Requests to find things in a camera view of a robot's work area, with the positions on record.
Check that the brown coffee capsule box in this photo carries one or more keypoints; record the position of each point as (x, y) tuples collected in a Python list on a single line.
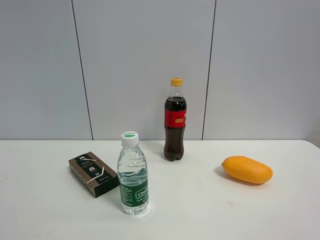
[(94, 174)]

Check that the cola bottle yellow cap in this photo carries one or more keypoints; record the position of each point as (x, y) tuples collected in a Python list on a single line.
[(175, 112)]

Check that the green label water bottle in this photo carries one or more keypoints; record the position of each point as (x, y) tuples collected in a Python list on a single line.
[(132, 171)]

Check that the yellow mango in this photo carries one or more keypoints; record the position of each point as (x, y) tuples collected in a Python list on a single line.
[(247, 170)]

